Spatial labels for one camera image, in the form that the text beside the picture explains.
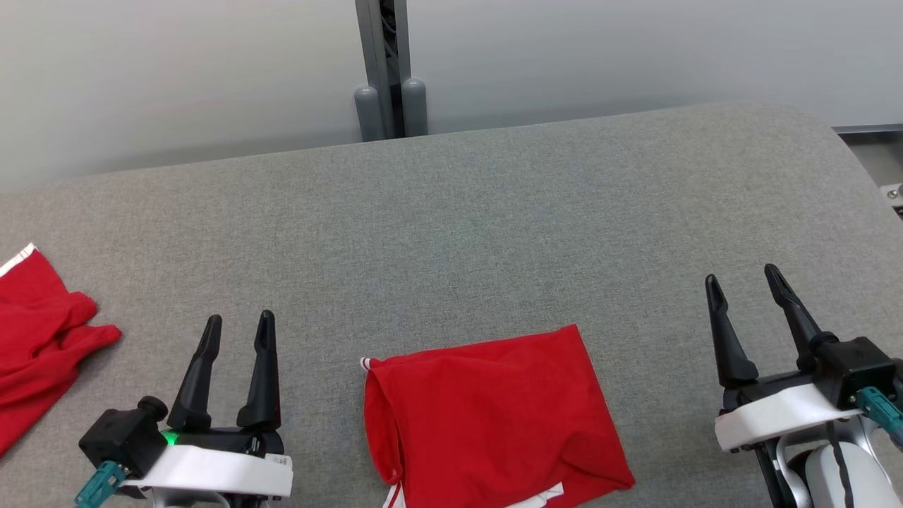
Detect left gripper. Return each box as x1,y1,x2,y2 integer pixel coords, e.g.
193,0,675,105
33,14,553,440
121,310,293,498

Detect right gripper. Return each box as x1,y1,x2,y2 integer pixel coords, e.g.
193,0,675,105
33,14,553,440
704,264,863,452

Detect red shorts white stripes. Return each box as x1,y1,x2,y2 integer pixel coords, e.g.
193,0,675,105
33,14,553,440
0,243,122,458

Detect right camera cable teal plug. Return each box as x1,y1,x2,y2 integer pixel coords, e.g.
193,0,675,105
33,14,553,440
857,387,903,447

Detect camera cable teal plug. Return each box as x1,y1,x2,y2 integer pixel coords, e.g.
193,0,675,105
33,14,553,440
857,387,903,447
74,460,131,508

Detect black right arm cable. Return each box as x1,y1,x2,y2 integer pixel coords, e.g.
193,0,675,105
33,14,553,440
824,422,858,508

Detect left camera cable teal plug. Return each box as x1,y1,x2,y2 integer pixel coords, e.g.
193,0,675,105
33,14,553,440
74,460,131,508

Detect grey double partition post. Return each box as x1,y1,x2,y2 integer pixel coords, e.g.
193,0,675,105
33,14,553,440
354,0,428,142

